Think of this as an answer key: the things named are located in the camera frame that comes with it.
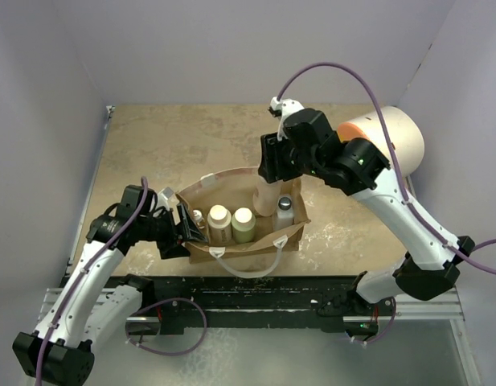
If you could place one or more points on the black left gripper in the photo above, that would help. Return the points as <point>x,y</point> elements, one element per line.
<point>172,245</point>

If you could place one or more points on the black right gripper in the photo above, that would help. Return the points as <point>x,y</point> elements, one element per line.
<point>272,165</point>

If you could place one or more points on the beige pump dispenser bottle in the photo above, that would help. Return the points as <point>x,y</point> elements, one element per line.
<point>265,197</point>

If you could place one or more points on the white rectangular bottle grey cap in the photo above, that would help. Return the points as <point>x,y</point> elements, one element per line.
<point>283,217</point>

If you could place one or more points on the brown burlap canvas bag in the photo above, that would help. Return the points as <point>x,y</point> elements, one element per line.
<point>234,189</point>

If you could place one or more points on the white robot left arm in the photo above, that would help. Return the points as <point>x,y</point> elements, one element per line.
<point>61,349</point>

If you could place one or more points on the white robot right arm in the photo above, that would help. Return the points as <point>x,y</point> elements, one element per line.
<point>429,266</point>

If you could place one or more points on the small clear amber bottle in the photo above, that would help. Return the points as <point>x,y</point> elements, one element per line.
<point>199,219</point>

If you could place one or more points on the cream lidded jar bottle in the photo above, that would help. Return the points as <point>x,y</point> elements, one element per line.
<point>219,221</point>

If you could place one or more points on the pale green lotion bottle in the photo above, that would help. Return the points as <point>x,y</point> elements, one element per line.
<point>243,225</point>

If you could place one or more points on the white cylinder orange yellow end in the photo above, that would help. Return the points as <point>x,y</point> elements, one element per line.
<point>406,137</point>

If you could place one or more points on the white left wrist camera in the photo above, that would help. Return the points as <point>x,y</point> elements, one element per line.
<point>166,198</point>

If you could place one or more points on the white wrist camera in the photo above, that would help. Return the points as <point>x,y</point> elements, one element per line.
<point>282,108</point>
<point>166,198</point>

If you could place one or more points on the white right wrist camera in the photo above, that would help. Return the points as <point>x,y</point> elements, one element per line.
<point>282,108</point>

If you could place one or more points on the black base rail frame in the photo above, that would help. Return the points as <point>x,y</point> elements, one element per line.
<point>325,303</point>

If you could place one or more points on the aluminium extrusion frame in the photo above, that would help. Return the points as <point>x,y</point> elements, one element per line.
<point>446,306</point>

